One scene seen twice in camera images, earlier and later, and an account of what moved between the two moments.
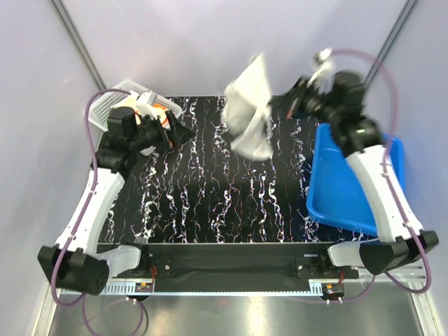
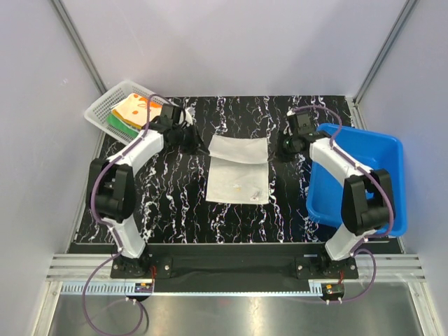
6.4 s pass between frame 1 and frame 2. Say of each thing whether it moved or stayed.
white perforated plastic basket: stayed
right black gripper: moved
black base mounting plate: stayed
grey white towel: moved
